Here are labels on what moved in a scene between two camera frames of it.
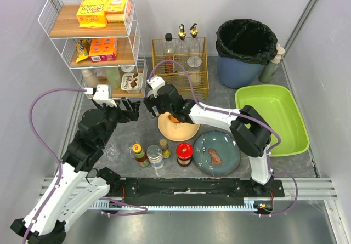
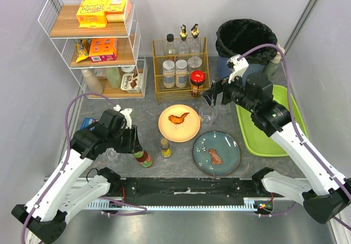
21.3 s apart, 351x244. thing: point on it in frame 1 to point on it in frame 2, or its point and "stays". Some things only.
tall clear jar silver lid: x=194 y=70 stays
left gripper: x=122 y=109 to x=131 y=138
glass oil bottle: x=182 y=46 stays
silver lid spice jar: x=154 y=153 to x=181 y=73
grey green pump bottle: x=269 y=71 stays
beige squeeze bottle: x=90 y=79 stays
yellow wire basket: x=192 y=54 stays
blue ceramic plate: x=216 y=153 stays
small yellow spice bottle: x=164 y=147 stays
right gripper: x=158 y=105 to x=226 y=92
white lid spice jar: x=157 y=112 to x=168 y=72
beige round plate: x=176 y=131 stays
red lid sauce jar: x=184 y=153 to x=197 y=78
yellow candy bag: x=81 y=49 stays
